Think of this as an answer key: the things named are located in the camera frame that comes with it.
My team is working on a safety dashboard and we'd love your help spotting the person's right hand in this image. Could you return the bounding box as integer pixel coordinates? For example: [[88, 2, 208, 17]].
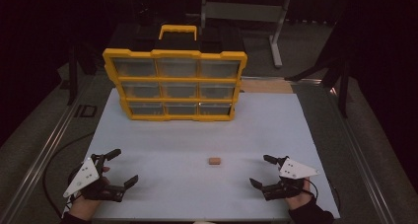
[[284, 179, 312, 212]]

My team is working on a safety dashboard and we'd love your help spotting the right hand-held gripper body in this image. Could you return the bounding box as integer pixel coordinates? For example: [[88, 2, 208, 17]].
[[261, 155, 320, 202]]

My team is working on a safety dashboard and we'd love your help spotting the person's left hand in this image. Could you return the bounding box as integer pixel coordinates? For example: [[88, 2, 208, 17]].
[[69, 196, 101, 221]]

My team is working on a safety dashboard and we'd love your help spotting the metal rail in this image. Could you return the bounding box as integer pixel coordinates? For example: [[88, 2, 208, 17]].
[[324, 85, 395, 224], [0, 75, 97, 224]]

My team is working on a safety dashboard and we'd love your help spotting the yellow drawer organizer cabinet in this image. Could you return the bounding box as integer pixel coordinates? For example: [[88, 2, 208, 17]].
[[102, 24, 248, 122]]

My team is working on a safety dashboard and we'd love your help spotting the black tripod stand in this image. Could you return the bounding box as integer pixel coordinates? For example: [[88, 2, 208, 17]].
[[67, 42, 97, 107], [284, 45, 349, 119]]

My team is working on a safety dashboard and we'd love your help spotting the set of clear drawers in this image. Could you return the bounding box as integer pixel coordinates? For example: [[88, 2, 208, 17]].
[[112, 57, 241, 116]]

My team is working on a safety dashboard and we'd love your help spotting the grey metal stand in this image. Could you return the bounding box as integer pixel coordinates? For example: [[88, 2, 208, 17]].
[[200, 0, 294, 69]]

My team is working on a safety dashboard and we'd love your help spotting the clear plastic drawer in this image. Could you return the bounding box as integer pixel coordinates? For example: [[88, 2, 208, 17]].
[[128, 102, 165, 116]]

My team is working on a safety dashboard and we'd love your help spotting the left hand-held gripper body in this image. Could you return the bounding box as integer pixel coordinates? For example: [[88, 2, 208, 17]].
[[62, 153, 126, 203]]

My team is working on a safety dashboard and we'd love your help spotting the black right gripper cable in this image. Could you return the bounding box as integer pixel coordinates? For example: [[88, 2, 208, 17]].
[[302, 178, 342, 215]]

